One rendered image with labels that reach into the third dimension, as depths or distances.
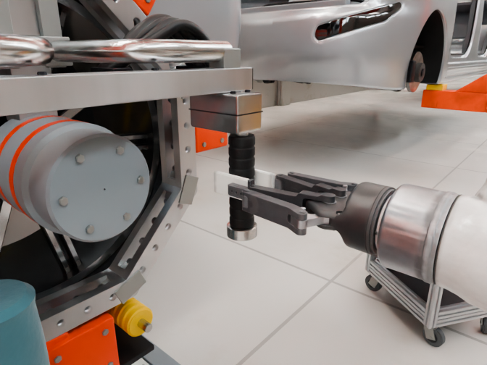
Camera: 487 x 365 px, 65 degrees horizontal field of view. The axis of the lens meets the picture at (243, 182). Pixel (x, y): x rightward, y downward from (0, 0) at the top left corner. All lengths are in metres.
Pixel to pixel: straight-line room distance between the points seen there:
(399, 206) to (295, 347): 1.16
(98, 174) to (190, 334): 1.15
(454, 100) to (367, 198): 3.52
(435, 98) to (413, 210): 3.58
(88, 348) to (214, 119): 0.44
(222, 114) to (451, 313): 1.25
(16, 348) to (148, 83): 0.32
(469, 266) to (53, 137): 0.43
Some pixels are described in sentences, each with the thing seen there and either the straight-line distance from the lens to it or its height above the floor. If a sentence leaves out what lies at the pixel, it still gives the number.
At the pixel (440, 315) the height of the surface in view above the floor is 0.14.
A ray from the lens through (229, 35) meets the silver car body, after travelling 1.42.
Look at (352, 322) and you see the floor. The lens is 1.64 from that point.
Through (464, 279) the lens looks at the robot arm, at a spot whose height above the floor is 0.82.
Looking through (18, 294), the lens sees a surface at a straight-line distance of 0.52.
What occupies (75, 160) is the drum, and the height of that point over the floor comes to 0.89.
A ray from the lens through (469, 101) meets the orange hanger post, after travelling 3.88.
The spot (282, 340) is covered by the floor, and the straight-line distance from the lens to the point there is 1.52.
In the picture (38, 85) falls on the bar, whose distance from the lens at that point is 0.37.
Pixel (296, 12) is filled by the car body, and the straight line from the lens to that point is 3.08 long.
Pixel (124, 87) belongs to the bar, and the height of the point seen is 0.97.
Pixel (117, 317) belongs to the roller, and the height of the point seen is 0.52.
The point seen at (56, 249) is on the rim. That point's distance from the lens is 0.76.
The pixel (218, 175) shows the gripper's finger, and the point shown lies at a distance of 0.52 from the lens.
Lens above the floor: 1.00
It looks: 19 degrees down
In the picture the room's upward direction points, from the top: straight up
